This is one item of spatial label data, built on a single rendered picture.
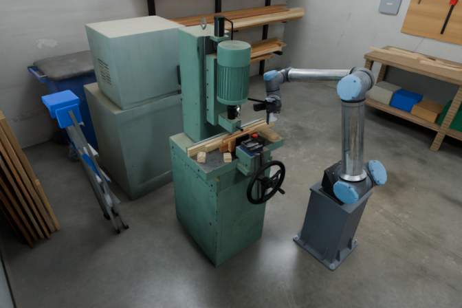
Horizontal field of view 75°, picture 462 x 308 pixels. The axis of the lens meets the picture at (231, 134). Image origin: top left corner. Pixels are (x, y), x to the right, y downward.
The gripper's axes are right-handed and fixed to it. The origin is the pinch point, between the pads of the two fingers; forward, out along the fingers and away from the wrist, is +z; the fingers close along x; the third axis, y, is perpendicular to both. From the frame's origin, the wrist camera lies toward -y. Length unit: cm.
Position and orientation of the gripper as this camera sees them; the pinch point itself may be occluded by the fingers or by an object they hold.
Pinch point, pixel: (265, 112)
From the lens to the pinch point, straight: 172.1
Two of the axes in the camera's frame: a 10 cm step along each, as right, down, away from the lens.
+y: 9.7, -0.4, -2.5
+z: -2.2, 3.6, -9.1
